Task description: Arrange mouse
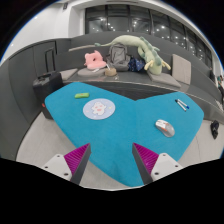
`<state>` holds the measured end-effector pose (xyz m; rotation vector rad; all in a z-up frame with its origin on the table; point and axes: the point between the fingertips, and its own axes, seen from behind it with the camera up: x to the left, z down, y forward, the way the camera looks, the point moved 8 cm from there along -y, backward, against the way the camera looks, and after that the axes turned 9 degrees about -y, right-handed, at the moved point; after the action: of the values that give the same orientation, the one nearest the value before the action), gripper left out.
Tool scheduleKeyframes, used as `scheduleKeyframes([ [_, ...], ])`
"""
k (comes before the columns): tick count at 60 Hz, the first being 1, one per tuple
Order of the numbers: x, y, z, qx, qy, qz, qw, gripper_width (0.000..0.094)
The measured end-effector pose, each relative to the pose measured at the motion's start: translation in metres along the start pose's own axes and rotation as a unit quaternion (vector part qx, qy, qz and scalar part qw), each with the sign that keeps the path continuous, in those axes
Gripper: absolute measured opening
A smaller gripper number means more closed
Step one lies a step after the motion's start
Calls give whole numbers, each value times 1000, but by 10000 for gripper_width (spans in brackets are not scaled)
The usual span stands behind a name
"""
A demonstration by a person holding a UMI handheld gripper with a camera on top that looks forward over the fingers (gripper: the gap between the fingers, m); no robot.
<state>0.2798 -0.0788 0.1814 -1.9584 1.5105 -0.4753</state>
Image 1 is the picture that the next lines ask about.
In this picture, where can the black suitcase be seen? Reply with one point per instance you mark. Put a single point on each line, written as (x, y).
(44, 86)

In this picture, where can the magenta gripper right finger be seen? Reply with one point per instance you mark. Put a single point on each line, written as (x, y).
(153, 166)

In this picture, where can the dark blue cloth bundle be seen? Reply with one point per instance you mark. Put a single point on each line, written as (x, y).
(136, 65)

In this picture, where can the round white mouse pad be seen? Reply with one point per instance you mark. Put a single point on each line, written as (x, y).
(99, 109)

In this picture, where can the black capped marker pen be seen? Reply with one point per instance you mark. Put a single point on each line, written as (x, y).
(180, 105)

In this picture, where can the pink plush toy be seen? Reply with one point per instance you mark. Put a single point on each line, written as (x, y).
(94, 60)

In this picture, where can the grey computer mouse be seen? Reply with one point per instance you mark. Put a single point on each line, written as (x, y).
(165, 128)

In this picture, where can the green eraser case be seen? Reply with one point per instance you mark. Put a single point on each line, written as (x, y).
(81, 95)

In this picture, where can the grey backpack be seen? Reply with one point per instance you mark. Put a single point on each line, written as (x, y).
(118, 57)

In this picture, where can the teal table cloth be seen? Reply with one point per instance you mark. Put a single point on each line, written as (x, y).
(111, 139)

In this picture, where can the black shoes on floor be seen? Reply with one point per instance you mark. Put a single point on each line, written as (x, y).
(214, 128)

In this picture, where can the grey sofa bench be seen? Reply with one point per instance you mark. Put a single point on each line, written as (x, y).
(137, 85)

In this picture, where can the beige square cushion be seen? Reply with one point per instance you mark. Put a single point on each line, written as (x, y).
(181, 69)

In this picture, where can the brown cup with straw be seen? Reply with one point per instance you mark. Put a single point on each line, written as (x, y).
(110, 71)

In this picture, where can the green dragon plush toy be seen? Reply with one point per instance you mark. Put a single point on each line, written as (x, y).
(149, 53)

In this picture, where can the blue capped marker pen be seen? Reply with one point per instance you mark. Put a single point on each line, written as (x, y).
(183, 103)

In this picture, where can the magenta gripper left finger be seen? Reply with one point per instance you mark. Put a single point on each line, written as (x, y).
(71, 166)

